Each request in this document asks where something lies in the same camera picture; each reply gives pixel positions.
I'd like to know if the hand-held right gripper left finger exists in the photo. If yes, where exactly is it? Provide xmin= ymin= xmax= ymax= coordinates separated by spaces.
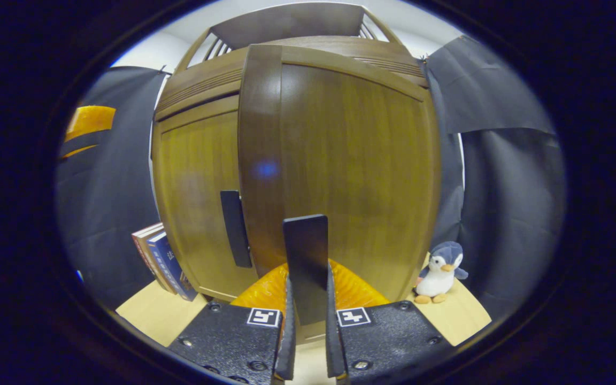
xmin=168 ymin=262 xmax=297 ymax=385

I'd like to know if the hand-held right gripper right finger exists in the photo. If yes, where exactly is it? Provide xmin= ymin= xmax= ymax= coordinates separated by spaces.
xmin=325 ymin=259 xmax=455 ymax=385

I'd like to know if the black door handle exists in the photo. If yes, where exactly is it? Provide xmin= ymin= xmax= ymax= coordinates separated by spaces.
xmin=282 ymin=214 xmax=329 ymax=326
xmin=219 ymin=190 xmax=253 ymax=268

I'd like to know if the wooden cabinet door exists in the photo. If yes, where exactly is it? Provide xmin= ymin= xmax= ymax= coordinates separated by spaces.
xmin=152 ymin=95 xmax=260 ymax=303
xmin=238 ymin=44 xmax=442 ymax=344

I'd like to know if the wooden double-door shoe cabinet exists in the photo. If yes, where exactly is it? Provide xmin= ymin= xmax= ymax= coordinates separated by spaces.
xmin=150 ymin=2 xmax=442 ymax=345

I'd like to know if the penguin plush toy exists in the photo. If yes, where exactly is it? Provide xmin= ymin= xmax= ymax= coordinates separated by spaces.
xmin=413 ymin=241 xmax=469 ymax=305

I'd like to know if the blue book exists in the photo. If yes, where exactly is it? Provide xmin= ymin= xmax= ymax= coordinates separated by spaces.
xmin=146 ymin=230 xmax=198 ymax=302

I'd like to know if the black backdrop cloth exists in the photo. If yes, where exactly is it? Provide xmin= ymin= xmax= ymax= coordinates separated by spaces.
xmin=54 ymin=34 xmax=566 ymax=322

